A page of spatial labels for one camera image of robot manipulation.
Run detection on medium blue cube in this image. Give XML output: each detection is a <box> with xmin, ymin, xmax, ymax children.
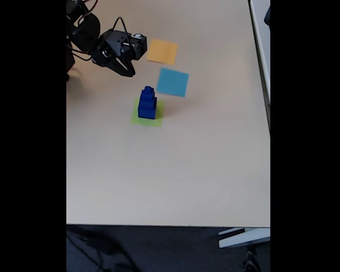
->
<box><xmin>139</xmin><ymin>92</ymin><xmax>158</xmax><ymax>110</ymax></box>

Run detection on thin arm motor wire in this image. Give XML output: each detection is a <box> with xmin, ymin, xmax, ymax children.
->
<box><xmin>73</xmin><ymin>0</ymin><xmax>99</xmax><ymax>26</ymax></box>

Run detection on green paper square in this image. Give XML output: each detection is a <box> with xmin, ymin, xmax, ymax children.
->
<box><xmin>131</xmin><ymin>97</ymin><xmax>165</xmax><ymax>128</ymax></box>

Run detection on orange paper square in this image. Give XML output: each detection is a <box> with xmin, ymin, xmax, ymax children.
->
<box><xmin>146</xmin><ymin>39</ymin><xmax>179</xmax><ymax>65</ymax></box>

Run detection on white table foot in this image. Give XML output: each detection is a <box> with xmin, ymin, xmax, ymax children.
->
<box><xmin>218</xmin><ymin>227</ymin><xmax>271</xmax><ymax>249</ymax></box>

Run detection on light blue paper square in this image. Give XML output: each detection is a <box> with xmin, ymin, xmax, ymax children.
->
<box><xmin>155</xmin><ymin>67</ymin><xmax>190</xmax><ymax>98</ymax></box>

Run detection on large blue cube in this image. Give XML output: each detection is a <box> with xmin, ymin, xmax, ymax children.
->
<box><xmin>138</xmin><ymin>97</ymin><xmax>158</xmax><ymax>120</ymax></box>

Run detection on black camera cable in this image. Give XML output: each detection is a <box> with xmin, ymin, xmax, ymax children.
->
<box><xmin>112</xmin><ymin>16</ymin><xmax>131</xmax><ymax>46</ymax></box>

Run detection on white neighbouring table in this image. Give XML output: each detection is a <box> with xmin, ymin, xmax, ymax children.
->
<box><xmin>248</xmin><ymin>0</ymin><xmax>271</xmax><ymax>131</ymax></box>

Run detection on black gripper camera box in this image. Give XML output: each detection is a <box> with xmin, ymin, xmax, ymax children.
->
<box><xmin>109</xmin><ymin>29</ymin><xmax>148</xmax><ymax>61</ymax></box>

